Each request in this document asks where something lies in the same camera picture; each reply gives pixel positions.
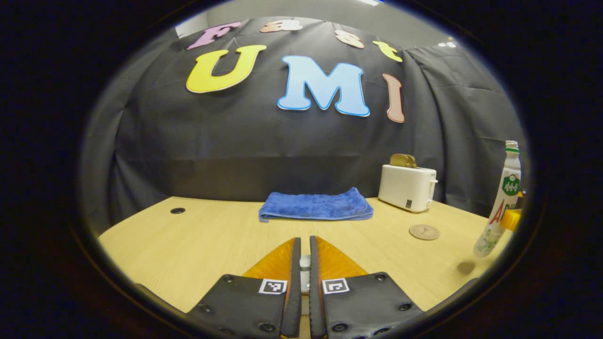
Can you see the ceiling light panel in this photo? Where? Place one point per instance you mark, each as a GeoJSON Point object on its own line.
{"type": "Point", "coordinates": [372, 2]}

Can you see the white water bottle green label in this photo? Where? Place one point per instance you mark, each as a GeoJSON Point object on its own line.
{"type": "Point", "coordinates": [504, 188]}

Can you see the blue folded towel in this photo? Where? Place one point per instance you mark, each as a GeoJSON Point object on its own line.
{"type": "Point", "coordinates": [315, 205]}

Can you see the white toaster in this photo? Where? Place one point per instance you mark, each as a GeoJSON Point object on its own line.
{"type": "Point", "coordinates": [405, 188]}

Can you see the small ceiling light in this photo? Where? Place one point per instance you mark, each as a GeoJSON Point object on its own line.
{"type": "Point", "coordinates": [446, 45]}

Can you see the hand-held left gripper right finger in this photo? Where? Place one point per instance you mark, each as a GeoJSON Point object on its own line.
{"type": "Point", "coordinates": [316, 306]}

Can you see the brown bread slice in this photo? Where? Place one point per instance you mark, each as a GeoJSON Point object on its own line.
{"type": "Point", "coordinates": [403, 161]}

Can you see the round brown coaster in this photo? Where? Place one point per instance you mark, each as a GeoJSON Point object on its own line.
{"type": "Point", "coordinates": [424, 232]}

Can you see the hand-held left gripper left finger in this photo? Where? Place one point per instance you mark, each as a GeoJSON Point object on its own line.
{"type": "Point", "coordinates": [294, 301]}

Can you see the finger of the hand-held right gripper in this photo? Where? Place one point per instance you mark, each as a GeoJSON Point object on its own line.
{"type": "Point", "coordinates": [511, 220]}

